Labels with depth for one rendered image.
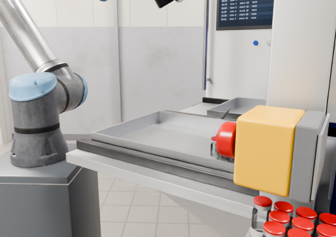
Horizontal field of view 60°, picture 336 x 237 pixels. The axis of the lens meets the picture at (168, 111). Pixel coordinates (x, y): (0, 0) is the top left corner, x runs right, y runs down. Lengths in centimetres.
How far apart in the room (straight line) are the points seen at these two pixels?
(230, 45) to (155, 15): 192
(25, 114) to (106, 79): 259
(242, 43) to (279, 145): 118
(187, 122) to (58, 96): 36
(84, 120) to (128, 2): 142
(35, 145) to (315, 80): 68
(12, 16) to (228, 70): 95
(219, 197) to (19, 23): 78
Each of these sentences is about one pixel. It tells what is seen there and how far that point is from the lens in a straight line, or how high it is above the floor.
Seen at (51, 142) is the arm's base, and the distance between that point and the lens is 84.
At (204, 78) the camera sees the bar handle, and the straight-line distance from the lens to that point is 146.
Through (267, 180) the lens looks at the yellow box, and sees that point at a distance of 30.
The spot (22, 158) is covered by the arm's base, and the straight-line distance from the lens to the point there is 85.
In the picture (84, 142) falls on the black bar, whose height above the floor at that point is 90.
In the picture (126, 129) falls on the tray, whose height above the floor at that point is 90.
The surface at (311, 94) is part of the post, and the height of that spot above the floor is 104.
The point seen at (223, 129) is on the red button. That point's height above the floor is 101.
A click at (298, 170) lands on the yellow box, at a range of 29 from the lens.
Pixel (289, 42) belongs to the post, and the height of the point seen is 110.
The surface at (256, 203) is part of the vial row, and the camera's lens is 36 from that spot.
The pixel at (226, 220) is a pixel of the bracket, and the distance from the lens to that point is 57.
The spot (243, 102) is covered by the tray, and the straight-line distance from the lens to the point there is 108.
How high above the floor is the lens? 110
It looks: 13 degrees down
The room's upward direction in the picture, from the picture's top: straight up
